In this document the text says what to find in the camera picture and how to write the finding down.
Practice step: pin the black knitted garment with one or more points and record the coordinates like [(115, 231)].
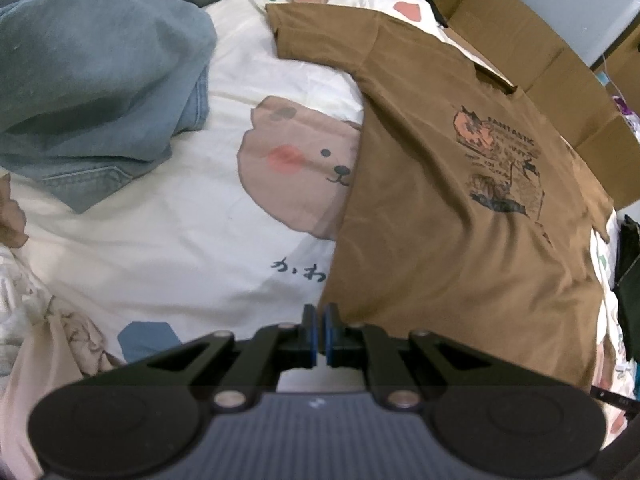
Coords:
[(630, 270)]

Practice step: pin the flat cardboard sheet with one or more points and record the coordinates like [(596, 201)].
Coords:
[(550, 35)]

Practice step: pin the blue jeans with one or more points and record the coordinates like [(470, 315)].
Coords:
[(100, 60)]

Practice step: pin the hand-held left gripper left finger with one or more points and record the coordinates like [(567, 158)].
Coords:
[(311, 332)]

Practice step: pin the brown fuzzy cloth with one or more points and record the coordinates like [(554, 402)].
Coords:
[(11, 215)]

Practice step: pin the pale pink cloth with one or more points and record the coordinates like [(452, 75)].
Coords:
[(30, 410)]

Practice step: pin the white patterned cloth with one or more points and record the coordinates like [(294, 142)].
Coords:
[(20, 310)]

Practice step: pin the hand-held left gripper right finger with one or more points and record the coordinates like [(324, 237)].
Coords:
[(327, 332)]

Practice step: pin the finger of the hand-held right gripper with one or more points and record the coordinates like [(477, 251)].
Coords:
[(615, 396)]

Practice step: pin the bear print blanket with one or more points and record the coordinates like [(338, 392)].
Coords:
[(175, 240)]

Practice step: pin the brown printed t-shirt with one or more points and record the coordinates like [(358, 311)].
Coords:
[(425, 210)]

